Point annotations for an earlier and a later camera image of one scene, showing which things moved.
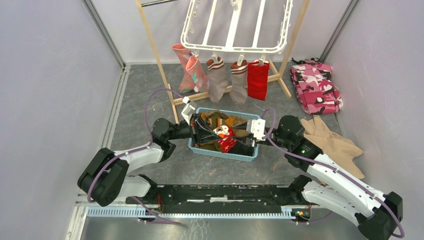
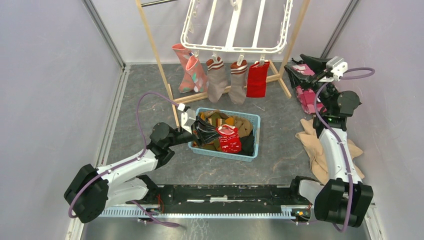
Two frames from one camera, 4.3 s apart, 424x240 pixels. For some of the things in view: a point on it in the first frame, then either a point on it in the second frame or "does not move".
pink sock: [186, 83] does not move
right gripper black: [247, 141] to [318, 65]
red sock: [257, 80] does not move
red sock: [227, 140] does not move
